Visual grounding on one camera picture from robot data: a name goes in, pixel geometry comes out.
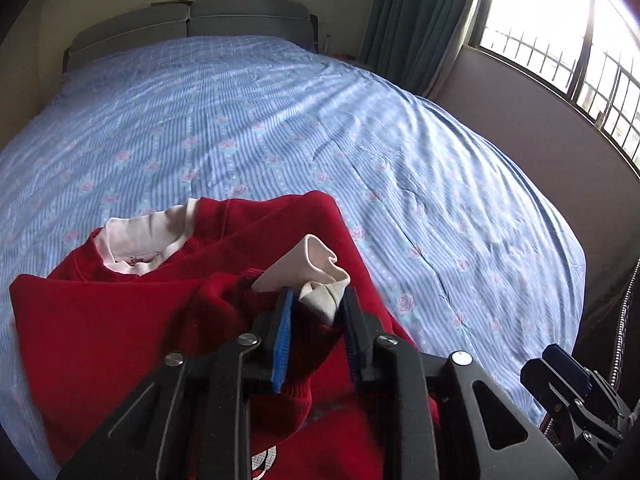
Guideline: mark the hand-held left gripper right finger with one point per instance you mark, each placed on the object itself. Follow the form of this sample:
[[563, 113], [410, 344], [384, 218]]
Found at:
[[351, 345]]

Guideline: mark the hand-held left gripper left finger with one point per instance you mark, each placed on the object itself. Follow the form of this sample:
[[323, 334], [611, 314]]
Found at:
[[281, 342]]

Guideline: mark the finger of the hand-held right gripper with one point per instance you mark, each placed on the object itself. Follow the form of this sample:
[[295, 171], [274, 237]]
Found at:
[[540, 380], [570, 367]]

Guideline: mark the red sweater with pink collar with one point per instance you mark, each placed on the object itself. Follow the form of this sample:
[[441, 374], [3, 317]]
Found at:
[[125, 310]]

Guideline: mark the bed with blue floral sheet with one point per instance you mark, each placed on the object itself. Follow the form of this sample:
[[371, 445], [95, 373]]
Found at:
[[280, 135]]

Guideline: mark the grey padded headboard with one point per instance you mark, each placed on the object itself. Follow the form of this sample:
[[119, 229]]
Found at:
[[235, 17]]

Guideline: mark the teal curtain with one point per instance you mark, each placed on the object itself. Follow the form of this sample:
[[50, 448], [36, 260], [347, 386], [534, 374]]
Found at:
[[420, 20]]

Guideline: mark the window with metal bars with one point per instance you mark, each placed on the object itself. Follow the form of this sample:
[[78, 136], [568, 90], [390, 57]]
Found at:
[[565, 25]]

